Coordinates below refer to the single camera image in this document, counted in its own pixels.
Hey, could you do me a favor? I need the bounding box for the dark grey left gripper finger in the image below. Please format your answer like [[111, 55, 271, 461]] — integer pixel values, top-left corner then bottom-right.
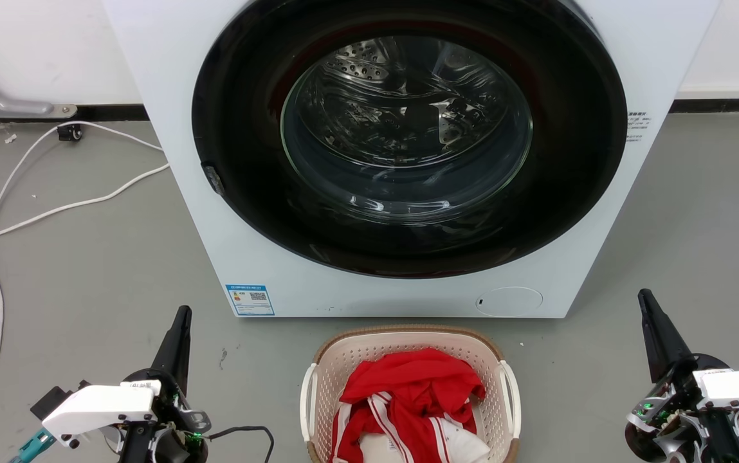
[[149, 305, 194, 394]]

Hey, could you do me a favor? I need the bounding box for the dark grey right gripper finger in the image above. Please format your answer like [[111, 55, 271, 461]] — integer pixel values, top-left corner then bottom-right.
[[637, 288, 695, 385]]

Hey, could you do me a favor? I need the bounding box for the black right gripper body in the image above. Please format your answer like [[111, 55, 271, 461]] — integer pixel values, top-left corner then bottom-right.
[[624, 352, 734, 463]]

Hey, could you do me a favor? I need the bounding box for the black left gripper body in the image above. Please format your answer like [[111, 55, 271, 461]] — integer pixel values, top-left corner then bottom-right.
[[121, 368, 212, 463]]

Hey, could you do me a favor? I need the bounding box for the beige plastic laundry basket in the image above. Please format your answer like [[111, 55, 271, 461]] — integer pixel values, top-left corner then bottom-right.
[[299, 325, 523, 463]]

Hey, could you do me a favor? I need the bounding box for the blue energy label sticker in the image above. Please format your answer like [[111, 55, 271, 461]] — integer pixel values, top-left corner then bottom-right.
[[226, 284, 275, 317]]

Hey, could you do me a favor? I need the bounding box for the teal connector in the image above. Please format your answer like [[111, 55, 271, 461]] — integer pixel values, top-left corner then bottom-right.
[[8, 428, 57, 463]]

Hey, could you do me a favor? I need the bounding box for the round white filter cover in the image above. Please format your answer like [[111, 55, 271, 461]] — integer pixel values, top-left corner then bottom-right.
[[475, 286, 544, 318]]

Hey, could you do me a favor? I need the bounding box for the small printed text sticker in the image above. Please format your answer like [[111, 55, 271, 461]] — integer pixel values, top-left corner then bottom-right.
[[625, 111, 653, 144]]

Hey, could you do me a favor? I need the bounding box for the black round washer door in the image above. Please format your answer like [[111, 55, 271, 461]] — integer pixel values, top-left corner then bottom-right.
[[192, 0, 629, 279]]

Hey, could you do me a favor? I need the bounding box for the white front-load washing machine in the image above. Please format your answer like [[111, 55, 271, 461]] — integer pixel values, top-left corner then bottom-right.
[[102, 0, 721, 320]]

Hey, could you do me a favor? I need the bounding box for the red garment with white stripes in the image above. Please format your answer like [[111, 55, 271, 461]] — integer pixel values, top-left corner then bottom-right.
[[330, 347, 488, 463]]

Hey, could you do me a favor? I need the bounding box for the steel washer drum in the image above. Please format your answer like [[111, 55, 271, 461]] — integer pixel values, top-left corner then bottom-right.
[[298, 36, 515, 169]]

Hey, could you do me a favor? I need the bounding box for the thin black cable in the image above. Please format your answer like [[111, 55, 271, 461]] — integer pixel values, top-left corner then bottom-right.
[[205, 425, 276, 463]]

